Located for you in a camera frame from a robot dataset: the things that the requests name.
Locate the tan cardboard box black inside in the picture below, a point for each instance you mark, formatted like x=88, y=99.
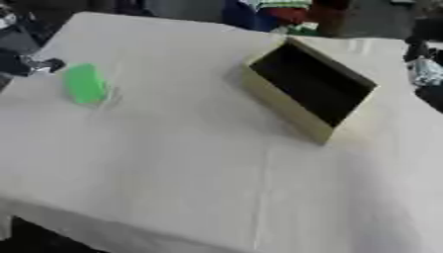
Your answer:
x=311, y=86

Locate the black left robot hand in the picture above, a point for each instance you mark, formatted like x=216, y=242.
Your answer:
x=12, y=65

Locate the green rectangular block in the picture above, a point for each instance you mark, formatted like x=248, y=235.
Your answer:
x=86, y=83

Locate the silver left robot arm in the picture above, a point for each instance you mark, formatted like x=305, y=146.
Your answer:
x=16, y=39

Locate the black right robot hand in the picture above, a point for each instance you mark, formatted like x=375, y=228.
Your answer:
x=426, y=73

